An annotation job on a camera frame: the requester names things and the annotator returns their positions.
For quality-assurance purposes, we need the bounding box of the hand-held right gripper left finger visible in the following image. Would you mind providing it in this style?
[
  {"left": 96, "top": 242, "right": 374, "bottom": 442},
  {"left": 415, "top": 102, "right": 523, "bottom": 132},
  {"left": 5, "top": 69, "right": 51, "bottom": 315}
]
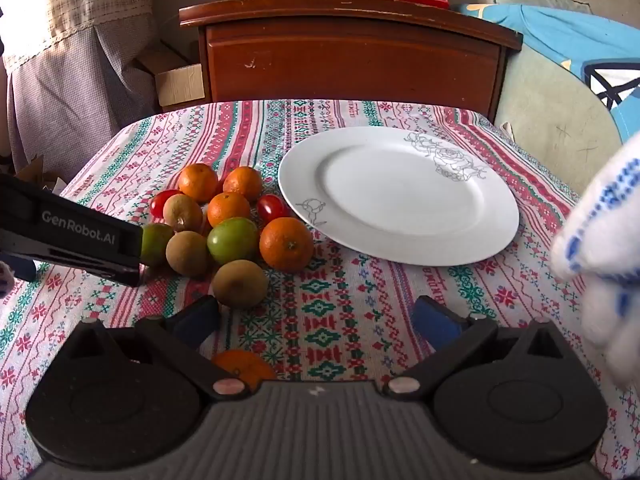
[{"left": 67, "top": 296, "right": 251, "bottom": 401}]

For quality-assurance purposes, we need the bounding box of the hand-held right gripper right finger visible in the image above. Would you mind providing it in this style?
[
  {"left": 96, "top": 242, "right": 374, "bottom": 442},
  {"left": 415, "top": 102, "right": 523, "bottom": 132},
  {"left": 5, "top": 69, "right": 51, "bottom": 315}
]
[{"left": 383, "top": 295, "right": 572, "bottom": 401}]

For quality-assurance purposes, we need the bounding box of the large brown kiwi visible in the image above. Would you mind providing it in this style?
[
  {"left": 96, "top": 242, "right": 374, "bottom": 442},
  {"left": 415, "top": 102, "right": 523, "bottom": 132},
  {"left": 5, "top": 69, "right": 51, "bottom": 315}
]
[{"left": 210, "top": 259, "right": 269, "bottom": 309}]

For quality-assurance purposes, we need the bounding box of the green jujube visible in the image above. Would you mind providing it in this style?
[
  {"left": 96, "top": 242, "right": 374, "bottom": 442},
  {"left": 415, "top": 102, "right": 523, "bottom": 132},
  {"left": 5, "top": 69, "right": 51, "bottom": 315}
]
[
  {"left": 207, "top": 217, "right": 260, "bottom": 266},
  {"left": 140, "top": 223, "right": 175, "bottom": 267}
]

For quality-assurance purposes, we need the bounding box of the red cherry tomato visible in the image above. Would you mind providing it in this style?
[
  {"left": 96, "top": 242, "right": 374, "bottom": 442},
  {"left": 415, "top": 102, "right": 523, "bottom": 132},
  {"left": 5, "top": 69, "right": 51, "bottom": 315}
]
[
  {"left": 256, "top": 194, "right": 291, "bottom": 224},
  {"left": 150, "top": 189, "right": 182, "bottom": 220}
]

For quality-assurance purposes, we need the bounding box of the large orange mandarin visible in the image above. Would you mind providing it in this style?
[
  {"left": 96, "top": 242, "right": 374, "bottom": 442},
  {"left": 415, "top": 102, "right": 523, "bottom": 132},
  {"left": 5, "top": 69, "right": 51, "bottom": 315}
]
[{"left": 258, "top": 216, "right": 315, "bottom": 273}]

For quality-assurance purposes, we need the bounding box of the white plate with rose print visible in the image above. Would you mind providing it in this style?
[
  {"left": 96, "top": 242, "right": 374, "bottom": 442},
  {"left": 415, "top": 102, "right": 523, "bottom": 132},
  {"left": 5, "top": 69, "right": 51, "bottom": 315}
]
[{"left": 278, "top": 126, "right": 521, "bottom": 267}]

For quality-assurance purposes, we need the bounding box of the person's right hand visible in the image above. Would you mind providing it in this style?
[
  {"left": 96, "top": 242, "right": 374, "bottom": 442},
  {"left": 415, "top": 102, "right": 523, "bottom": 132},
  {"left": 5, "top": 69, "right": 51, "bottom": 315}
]
[{"left": 551, "top": 132, "right": 640, "bottom": 392}]

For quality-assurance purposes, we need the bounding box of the checked fabric curtain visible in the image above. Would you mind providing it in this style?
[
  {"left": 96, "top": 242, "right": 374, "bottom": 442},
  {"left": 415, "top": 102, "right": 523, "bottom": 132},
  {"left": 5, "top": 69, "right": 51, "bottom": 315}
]
[{"left": 0, "top": 0, "right": 162, "bottom": 177}]

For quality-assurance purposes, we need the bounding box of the cardboard box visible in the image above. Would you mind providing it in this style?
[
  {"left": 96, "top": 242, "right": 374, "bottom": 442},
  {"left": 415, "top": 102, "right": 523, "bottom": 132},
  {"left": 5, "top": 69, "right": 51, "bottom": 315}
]
[{"left": 134, "top": 41, "right": 206, "bottom": 112}]

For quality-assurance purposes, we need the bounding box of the brown wooden cabinet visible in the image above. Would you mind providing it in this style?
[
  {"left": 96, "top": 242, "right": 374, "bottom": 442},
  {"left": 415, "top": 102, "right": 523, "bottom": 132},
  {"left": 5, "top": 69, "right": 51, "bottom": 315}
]
[{"left": 179, "top": 0, "right": 524, "bottom": 124}]

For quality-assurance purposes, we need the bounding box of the blue printed blanket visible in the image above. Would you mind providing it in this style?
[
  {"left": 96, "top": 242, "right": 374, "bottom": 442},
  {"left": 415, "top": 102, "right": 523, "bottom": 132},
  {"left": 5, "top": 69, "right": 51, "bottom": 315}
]
[{"left": 457, "top": 2, "right": 640, "bottom": 144}]

